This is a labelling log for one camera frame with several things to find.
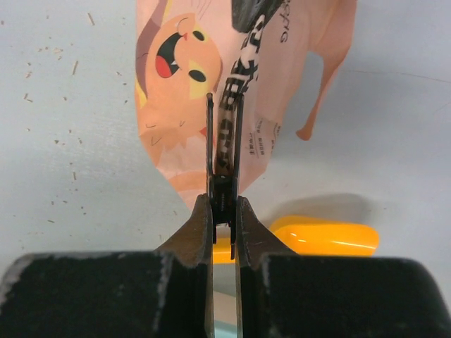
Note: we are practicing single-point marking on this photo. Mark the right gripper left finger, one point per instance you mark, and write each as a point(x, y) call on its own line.
point(166, 292)

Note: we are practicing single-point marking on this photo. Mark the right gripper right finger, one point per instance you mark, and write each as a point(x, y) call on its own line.
point(284, 294)

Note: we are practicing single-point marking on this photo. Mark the yellow plastic litter scoop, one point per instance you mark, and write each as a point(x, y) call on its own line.
point(303, 234)

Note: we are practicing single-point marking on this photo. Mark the black bag clip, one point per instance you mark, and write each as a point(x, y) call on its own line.
point(223, 176)

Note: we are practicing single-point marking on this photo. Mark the pink cat litter bag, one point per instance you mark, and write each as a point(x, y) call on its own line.
point(189, 50)

